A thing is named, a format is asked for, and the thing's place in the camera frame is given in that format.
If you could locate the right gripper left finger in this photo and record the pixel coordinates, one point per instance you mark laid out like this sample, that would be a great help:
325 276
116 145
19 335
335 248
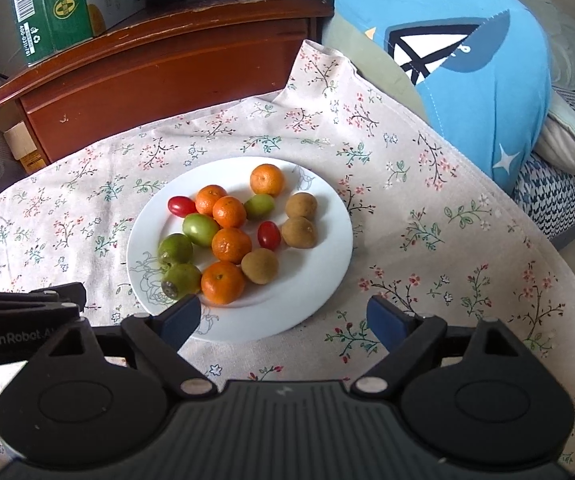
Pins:
156 341

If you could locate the brown wooden cabinet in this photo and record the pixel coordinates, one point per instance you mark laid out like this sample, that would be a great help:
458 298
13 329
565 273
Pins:
197 53

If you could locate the small orange front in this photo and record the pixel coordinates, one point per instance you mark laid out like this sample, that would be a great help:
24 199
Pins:
222 283

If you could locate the brown kiwi front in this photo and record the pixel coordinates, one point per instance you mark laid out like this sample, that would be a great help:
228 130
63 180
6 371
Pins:
299 232

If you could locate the large orange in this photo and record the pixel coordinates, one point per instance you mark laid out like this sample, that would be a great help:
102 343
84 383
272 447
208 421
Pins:
231 245

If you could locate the striped white pillow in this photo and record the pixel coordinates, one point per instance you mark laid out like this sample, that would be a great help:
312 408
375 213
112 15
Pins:
556 142

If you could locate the green fruit front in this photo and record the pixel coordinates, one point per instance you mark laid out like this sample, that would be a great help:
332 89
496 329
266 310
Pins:
181 279

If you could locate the floral tablecloth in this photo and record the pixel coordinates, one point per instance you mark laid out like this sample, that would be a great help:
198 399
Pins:
401 214

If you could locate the blue patterned sofa cover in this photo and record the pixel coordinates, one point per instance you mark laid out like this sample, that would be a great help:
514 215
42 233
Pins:
546 193

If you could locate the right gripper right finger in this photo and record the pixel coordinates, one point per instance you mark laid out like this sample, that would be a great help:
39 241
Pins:
411 341

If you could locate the blue plush pillow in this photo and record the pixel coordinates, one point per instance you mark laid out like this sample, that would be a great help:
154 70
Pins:
481 68

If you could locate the small orange back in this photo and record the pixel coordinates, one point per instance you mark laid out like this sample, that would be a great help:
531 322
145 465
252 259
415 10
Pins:
229 212

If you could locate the cardboard box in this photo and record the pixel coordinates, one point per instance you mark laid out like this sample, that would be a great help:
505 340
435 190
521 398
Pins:
19 140

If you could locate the red tomato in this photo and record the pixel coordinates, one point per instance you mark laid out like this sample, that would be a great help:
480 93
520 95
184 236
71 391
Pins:
181 206
269 235

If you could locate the small green fruit back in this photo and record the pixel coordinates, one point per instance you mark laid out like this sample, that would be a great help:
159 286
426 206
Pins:
259 206

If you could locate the brown kiwi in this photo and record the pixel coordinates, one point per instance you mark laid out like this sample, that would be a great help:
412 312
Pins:
299 232
261 266
302 204

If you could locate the small orange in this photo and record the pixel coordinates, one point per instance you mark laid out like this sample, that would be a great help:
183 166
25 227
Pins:
267 179
222 283
229 212

